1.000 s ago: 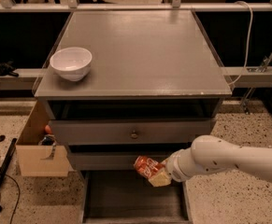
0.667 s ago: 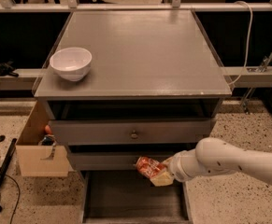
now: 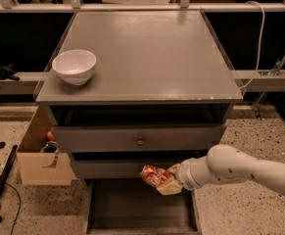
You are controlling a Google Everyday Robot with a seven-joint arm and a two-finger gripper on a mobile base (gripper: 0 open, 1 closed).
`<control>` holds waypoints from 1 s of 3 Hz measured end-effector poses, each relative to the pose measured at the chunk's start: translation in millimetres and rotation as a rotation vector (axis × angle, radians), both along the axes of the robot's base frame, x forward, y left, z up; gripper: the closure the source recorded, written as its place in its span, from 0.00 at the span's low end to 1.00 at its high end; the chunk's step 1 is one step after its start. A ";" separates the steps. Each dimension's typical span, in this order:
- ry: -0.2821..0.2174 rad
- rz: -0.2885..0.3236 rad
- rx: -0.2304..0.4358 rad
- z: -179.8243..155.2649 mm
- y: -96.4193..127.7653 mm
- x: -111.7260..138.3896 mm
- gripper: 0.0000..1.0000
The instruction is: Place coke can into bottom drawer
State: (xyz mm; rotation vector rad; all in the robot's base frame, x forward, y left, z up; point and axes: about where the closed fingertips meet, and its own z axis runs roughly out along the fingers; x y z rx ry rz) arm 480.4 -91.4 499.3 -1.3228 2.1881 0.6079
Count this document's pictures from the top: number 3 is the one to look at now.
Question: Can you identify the grey drawer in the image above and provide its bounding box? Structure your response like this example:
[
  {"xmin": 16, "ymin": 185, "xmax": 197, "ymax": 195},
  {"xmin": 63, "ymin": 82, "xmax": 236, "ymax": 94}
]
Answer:
[
  {"xmin": 51, "ymin": 124, "xmax": 226, "ymax": 152},
  {"xmin": 85, "ymin": 179, "xmax": 202, "ymax": 235},
  {"xmin": 71, "ymin": 160, "xmax": 182, "ymax": 179}
]

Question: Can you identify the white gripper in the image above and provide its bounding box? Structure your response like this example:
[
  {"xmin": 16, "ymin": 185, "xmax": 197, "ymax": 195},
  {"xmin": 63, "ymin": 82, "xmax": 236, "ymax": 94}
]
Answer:
[{"xmin": 156, "ymin": 159, "xmax": 200, "ymax": 196}]

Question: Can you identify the black floor cable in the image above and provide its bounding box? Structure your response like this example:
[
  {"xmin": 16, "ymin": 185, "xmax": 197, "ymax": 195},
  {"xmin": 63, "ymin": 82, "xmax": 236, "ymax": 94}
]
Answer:
[{"xmin": 0, "ymin": 181, "xmax": 23, "ymax": 235}]

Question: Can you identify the metal railing beam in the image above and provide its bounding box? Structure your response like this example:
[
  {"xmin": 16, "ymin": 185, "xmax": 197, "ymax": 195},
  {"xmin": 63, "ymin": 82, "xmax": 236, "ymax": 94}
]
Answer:
[{"xmin": 0, "ymin": 3, "xmax": 285, "ymax": 13}]

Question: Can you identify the grey bottom drawer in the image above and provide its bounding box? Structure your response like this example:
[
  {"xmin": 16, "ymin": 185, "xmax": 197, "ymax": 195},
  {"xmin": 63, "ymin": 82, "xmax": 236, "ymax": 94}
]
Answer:
[{"xmin": 85, "ymin": 179, "xmax": 202, "ymax": 235}]

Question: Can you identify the red coke can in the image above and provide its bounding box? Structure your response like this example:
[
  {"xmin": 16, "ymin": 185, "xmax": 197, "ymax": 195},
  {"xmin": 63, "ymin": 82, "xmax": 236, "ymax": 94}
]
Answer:
[{"xmin": 140, "ymin": 164, "xmax": 174, "ymax": 188}]

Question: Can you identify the grey middle drawer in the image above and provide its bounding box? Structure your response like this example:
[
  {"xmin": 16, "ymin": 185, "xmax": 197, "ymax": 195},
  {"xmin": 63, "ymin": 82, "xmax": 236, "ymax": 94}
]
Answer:
[{"xmin": 71, "ymin": 160, "xmax": 182, "ymax": 179}]

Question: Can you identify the grey drawer cabinet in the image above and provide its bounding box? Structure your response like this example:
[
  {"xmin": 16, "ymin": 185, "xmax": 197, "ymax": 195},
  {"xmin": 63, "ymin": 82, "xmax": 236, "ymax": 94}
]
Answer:
[{"xmin": 33, "ymin": 10, "xmax": 244, "ymax": 188}]

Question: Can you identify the grey top drawer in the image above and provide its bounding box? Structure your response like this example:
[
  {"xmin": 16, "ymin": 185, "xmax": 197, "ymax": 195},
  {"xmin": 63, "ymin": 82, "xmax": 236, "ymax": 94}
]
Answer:
[{"xmin": 51, "ymin": 124, "xmax": 226, "ymax": 152}]

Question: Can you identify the cardboard box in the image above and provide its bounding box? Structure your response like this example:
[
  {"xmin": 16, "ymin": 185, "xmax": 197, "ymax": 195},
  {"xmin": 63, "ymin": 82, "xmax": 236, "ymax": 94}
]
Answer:
[{"xmin": 17, "ymin": 107, "xmax": 73, "ymax": 186}]

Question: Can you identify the white bowl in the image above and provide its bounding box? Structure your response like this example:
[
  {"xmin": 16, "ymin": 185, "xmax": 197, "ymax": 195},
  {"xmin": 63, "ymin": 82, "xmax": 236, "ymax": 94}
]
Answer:
[{"xmin": 52, "ymin": 49, "xmax": 97, "ymax": 85}]

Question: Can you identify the orange ball in box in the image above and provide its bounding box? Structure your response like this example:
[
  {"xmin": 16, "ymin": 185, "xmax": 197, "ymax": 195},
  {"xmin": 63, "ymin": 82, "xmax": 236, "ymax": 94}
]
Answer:
[{"xmin": 46, "ymin": 131, "xmax": 55, "ymax": 141}]

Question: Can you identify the black bag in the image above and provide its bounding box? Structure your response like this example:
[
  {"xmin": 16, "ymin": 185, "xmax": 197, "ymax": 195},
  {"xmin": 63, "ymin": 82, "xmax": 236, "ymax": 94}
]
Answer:
[{"xmin": 0, "ymin": 64, "xmax": 20, "ymax": 80}]

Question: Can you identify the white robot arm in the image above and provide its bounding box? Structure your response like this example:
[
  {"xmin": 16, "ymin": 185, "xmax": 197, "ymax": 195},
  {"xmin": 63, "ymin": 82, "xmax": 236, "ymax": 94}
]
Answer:
[{"xmin": 156, "ymin": 145, "xmax": 285, "ymax": 197}]

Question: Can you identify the white cable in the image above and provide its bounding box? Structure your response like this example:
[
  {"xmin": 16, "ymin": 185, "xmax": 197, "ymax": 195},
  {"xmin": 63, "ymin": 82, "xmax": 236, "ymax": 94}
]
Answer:
[{"xmin": 239, "ymin": 0, "xmax": 266, "ymax": 91}]

